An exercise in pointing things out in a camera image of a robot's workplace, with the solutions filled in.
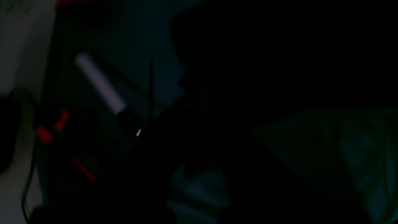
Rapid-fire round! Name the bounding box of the black printed t-shirt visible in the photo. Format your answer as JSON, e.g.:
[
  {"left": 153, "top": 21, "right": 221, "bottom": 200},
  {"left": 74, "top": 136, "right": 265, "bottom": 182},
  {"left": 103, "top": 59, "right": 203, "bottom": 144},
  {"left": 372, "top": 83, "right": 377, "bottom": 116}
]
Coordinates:
[{"left": 149, "top": 0, "right": 398, "bottom": 224}]

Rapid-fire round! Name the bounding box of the white black marker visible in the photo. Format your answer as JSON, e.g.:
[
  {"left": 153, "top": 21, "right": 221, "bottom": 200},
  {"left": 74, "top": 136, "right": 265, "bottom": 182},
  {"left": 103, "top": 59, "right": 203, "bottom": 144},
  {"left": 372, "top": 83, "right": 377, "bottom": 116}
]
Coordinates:
[{"left": 74, "top": 53, "right": 143, "bottom": 138}]

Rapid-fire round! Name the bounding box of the orange black utility knife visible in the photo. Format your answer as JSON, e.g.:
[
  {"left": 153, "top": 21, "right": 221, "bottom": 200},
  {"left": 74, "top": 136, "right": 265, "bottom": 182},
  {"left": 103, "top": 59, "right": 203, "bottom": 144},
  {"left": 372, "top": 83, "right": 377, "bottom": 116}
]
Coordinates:
[{"left": 34, "top": 108, "right": 102, "bottom": 183}]

